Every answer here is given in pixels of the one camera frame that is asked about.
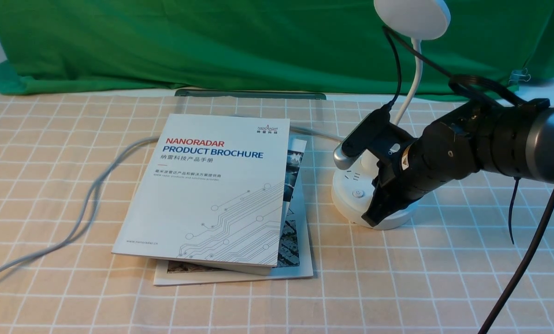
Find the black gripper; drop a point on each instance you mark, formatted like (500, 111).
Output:
(444, 152)

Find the white Nanoradar product brochure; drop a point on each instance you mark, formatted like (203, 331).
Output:
(212, 194)

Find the black wrist camera with silver end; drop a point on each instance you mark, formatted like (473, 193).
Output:
(375, 134)

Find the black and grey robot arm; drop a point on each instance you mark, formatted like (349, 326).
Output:
(515, 141)

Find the beige checked tablecloth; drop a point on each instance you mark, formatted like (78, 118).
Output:
(439, 274)

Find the booklet under brochure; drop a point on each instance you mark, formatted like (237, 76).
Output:
(294, 253)

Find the green backdrop cloth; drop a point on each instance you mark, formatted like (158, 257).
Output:
(338, 46)

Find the metal binder clip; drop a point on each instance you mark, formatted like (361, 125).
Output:
(518, 76)

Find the white desk lamp with sockets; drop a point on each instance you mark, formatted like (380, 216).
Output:
(418, 20)

